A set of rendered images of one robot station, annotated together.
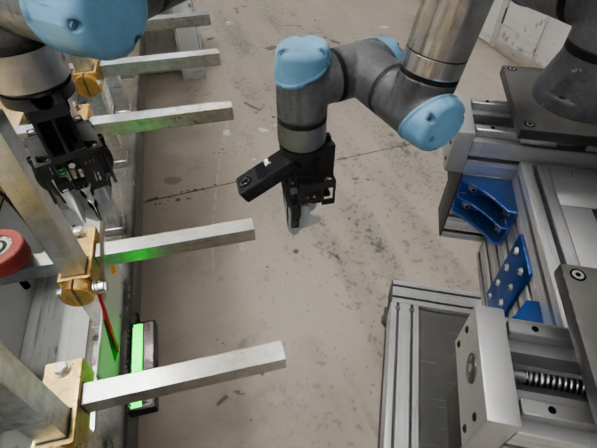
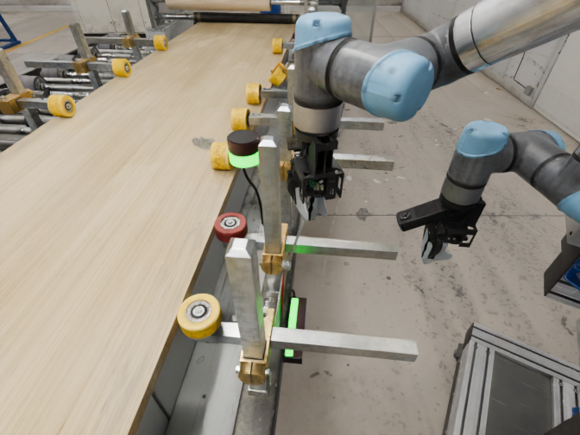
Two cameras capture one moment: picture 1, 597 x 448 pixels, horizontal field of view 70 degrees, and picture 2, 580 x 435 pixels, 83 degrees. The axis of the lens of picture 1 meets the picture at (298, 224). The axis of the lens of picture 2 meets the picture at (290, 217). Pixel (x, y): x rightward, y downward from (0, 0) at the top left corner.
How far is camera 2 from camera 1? 0.17 m
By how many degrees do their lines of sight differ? 15
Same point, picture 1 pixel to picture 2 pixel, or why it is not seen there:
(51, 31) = (376, 99)
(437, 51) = not seen: outside the picture
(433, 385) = (501, 423)
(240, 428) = (324, 400)
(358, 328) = (431, 353)
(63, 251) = (274, 235)
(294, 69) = (479, 144)
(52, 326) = not seen: hidden behind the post
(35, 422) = (254, 342)
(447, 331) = (519, 380)
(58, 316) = not seen: hidden behind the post
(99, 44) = (402, 110)
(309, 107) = (480, 173)
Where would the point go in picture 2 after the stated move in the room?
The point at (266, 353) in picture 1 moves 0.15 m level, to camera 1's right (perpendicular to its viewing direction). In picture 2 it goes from (403, 346) to (490, 372)
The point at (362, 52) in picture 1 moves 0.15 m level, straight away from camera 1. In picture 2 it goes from (532, 139) to (530, 110)
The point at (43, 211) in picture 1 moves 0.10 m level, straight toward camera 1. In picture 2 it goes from (276, 206) to (293, 238)
